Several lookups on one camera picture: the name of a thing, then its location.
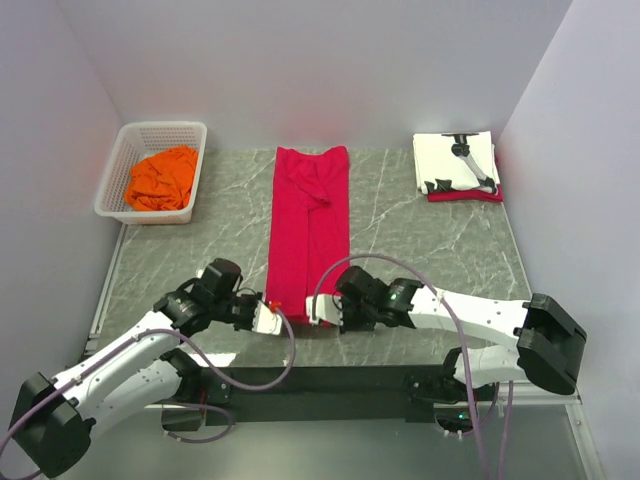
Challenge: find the folded white printed t shirt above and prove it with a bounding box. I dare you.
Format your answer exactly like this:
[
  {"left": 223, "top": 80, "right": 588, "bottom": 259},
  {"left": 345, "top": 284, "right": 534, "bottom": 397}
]
[{"left": 413, "top": 131, "right": 500, "bottom": 199}]

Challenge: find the folded red t shirt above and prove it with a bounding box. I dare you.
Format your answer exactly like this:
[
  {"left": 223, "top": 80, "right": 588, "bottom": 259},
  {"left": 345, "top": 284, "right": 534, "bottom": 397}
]
[{"left": 421, "top": 155, "right": 504, "bottom": 203}]

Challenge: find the orange t shirt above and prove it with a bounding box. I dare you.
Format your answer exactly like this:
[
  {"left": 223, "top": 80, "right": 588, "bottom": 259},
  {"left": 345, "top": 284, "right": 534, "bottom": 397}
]
[{"left": 123, "top": 145, "right": 199, "bottom": 212}]

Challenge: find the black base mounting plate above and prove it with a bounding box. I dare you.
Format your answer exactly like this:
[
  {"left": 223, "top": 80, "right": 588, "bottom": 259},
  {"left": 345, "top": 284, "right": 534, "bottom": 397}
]
[{"left": 169, "top": 365, "right": 468, "bottom": 423}]

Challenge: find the crimson red t shirt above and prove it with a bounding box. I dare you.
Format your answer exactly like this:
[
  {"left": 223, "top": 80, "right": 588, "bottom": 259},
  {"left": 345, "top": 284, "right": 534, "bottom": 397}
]
[{"left": 265, "top": 146, "right": 350, "bottom": 324}]

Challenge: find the white plastic laundry basket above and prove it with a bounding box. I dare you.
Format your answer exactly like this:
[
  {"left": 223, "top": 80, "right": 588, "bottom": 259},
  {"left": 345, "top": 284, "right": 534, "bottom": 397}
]
[{"left": 94, "top": 121, "right": 208, "bottom": 225}]

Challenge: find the aluminium extrusion rail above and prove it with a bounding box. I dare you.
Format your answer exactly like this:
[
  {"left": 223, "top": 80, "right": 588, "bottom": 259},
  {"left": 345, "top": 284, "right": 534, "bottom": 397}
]
[{"left": 52, "top": 327, "right": 584, "bottom": 412}]

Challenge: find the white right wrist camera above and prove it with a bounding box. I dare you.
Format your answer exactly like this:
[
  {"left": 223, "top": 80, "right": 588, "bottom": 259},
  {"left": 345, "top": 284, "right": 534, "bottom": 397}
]
[{"left": 305, "top": 294, "right": 343, "bottom": 327}]

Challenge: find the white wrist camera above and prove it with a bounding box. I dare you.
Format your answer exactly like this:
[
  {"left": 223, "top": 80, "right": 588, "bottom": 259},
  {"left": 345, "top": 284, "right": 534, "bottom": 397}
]
[
  {"left": 305, "top": 294, "right": 343, "bottom": 327},
  {"left": 251, "top": 300, "right": 283, "bottom": 336}
]

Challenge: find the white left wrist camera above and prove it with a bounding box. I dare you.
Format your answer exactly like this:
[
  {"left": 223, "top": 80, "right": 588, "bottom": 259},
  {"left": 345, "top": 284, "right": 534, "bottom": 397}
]
[{"left": 251, "top": 300, "right": 283, "bottom": 336}]

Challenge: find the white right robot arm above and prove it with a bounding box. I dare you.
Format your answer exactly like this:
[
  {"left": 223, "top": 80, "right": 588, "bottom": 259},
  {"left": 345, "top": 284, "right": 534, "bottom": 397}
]
[{"left": 316, "top": 266, "right": 587, "bottom": 399}]

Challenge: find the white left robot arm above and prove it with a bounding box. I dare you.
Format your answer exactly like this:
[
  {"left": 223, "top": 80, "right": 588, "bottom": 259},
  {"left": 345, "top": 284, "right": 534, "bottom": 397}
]
[{"left": 8, "top": 259, "right": 269, "bottom": 478}]

